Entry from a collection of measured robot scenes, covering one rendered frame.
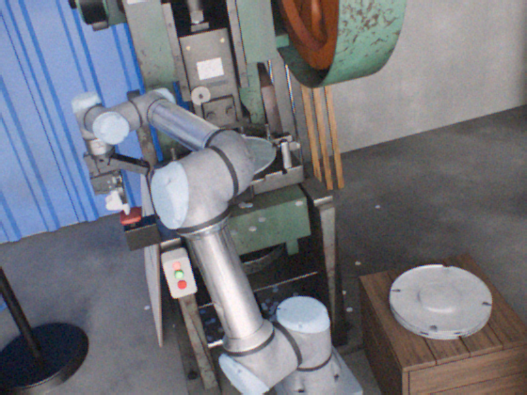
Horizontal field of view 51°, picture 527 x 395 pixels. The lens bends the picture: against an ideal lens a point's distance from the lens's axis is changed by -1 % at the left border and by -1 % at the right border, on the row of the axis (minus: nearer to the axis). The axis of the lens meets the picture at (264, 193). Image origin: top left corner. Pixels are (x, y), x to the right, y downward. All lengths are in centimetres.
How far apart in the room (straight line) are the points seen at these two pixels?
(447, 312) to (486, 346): 14
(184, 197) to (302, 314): 40
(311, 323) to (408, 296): 56
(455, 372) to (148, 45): 123
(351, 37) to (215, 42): 41
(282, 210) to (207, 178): 69
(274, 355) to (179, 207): 39
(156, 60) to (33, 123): 148
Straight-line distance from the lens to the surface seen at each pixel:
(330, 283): 188
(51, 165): 306
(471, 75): 363
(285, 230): 177
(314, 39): 184
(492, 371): 173
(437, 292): 176
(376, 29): 148
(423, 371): 162
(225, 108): 167
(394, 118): 344
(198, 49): 164
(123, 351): 232
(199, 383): 206
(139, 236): 165
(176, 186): 104
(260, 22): 162
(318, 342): 129
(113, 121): 137
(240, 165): 110
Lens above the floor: 154
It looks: 30 degrees down
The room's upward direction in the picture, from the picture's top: 10 degrees counter-clockwise
